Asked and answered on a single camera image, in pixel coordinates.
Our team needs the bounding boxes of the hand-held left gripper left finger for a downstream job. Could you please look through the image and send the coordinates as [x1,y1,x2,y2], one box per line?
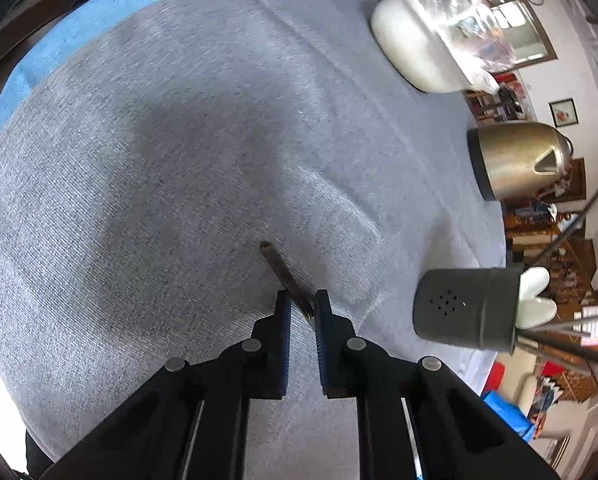
[39,289,293,480]

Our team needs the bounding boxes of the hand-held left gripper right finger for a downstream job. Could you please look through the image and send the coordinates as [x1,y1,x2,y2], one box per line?
[314,289,561,480]

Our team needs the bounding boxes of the dark chopstick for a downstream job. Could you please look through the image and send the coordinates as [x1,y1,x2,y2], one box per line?
[549,214,587,256]
[529,170,598,273]
[516,314,598,333]
[515,339,598,365]
[259,241,316,328]

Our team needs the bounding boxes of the dark green utensil holder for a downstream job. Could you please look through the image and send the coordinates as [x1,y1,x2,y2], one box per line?
[412,267,525,353]

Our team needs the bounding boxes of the white plastic spoon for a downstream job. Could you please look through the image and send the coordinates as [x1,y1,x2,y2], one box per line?
[516,297,557,331]
[519,266,551,301]

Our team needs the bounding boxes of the red child chair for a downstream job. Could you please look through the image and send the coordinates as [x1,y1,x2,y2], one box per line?
[482,362,506,396]

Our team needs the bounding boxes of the grey tablecloth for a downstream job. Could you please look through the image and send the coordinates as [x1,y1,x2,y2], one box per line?
[0,0,510,480]

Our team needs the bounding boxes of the brass coloured electric kettle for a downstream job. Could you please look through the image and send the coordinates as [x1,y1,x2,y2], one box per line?
[466,121,576,202]

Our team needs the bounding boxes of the white bowl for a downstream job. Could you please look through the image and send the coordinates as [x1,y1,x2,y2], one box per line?
[370,0,500,94]

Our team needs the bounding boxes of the clear plastic bag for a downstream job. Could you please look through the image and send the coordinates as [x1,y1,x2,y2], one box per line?
[411,0,517,73]

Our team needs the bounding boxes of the blue table cover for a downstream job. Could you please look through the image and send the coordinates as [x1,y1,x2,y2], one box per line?
[0,0,300,106]

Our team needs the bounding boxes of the framed wall picture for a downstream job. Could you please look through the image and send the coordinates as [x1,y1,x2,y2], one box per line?
[548,97,579,128]

